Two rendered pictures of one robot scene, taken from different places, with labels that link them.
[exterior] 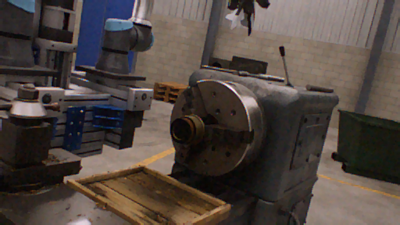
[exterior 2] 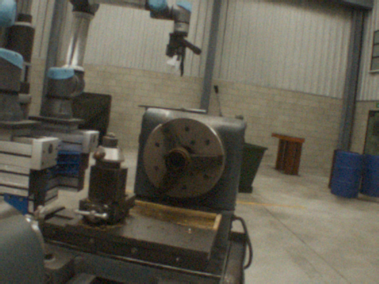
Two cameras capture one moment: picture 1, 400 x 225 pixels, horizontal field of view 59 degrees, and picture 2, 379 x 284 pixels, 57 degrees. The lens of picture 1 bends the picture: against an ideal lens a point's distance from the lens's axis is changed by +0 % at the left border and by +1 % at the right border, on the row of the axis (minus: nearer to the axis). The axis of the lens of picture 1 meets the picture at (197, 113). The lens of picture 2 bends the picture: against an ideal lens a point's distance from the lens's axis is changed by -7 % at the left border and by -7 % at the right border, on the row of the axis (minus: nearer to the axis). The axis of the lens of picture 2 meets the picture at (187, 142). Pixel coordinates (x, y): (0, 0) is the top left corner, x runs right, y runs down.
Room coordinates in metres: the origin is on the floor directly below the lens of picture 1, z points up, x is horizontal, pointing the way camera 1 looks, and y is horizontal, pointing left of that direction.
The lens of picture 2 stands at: (-0.17, 0.54, 1.25)
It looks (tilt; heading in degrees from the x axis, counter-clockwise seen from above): 5 degrees down; 336
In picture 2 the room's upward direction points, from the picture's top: 7 degrees clockwise
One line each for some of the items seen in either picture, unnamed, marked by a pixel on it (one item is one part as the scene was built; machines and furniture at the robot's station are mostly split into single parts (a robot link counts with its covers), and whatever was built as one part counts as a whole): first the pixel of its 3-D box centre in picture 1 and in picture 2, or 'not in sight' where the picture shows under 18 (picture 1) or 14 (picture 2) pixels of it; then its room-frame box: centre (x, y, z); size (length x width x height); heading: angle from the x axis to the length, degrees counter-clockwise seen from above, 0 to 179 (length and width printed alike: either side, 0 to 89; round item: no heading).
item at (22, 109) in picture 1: (26, 107); (108, 153); (0.70, 0.34, 1.13); 0.08 x 0.08 x 0.03
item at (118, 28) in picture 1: (118, 33); (60, 81); (1.59, 0.41, 1.33); 0.13 x 0.12 x 0.14; 152
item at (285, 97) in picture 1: (259, 125); (195, 153); (1.51, -0.28, 1.06); 0.59 x 0.48 x 0.39; 146
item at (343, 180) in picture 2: not in sight; (347, 174); (5.10, -5.55, 0.44); 0.59 x 0.59 x 0.88
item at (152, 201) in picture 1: (150, 198); (163, 222); (0.94, 0.09, 0.89); 0.36 x 0.30 x 0.04; 56
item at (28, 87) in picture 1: (28, 91); (110, 140); (0.70, 0.34, 1.17); 0.04 x 0.04 x 0.03
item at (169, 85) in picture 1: (175, 92); not in sight; (9.47, 0.70, 0.22); 1.25 x 0.86 x 0.44; 165
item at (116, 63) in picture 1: (113, 60); (56, 106); (1.58, 0.42, 1.21); 0.15 x 0.15 x 0.10
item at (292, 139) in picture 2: not in sight; (285, 153); (8.04, -6.20, 0.50); 1.61 x 0.44 x 1.00; 162
